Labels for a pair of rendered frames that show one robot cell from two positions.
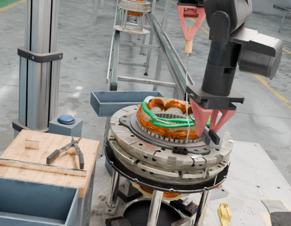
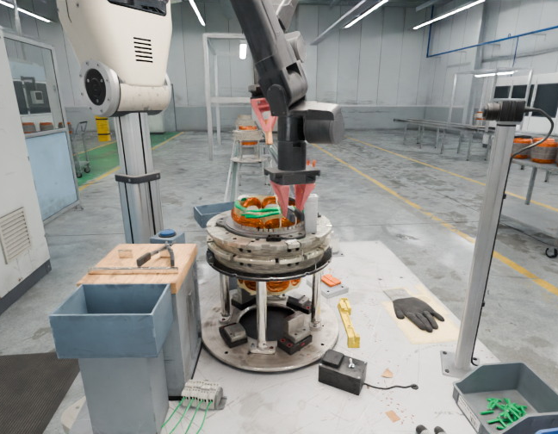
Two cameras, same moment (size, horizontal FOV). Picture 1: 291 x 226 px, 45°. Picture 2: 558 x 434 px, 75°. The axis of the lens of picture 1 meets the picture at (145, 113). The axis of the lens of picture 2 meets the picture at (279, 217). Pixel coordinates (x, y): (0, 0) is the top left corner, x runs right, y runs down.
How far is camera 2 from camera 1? 15 cm
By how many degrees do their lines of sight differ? 5
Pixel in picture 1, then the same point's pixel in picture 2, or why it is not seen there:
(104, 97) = (207, 210)
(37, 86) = (138, 208)
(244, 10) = (298, 82)
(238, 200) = (359, 294)
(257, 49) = (317, 115)
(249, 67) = (313, 136)
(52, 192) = (144, 292)
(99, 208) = (213, 319)
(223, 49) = (288, 123)
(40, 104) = (144, 226)
